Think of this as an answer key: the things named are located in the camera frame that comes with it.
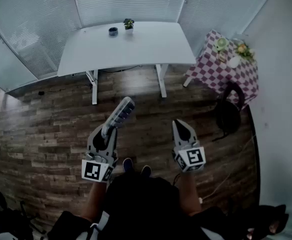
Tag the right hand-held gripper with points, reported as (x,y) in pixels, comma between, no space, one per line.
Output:
(193,157)

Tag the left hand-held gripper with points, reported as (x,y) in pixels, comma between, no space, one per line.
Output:
(96,167)

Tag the person's right forearm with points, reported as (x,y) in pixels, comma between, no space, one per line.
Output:
(191,194)

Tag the person's left forearm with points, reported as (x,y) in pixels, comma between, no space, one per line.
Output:
(93,201)

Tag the person's left dark shoe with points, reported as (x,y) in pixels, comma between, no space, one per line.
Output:
(128,164)

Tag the person's dark shoe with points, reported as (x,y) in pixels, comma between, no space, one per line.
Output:
(128,164)
(146,170)

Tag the person's right dark shoe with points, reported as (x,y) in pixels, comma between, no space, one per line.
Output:
(146,170)

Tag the black backpack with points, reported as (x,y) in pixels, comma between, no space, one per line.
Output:
(228,114)

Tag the purple checkered tablecloth table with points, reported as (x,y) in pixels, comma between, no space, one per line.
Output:
(211,69)

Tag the person's body in dark clothing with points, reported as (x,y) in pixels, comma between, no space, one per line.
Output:
(141,209)

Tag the black power adapter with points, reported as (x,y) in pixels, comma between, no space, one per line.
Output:
(41,93)

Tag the small tan box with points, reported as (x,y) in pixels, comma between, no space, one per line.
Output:
(222,57)

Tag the white round object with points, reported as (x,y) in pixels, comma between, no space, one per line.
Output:
(234,62)

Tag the small green fan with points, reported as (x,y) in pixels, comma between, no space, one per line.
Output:
(221,43)

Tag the white desk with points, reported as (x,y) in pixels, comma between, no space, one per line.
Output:
(136,49)

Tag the yellow flower bouquet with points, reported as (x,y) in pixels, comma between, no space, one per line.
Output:
(244,50)

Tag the dark round container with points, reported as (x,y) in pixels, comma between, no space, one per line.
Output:
(113,31)

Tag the black stand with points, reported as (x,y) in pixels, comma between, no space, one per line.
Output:
(6,219)

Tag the small potted green plant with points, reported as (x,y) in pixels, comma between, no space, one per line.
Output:
(128,25)

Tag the white window blind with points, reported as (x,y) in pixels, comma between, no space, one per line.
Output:
(216,11)
(131,1)
(31,29)

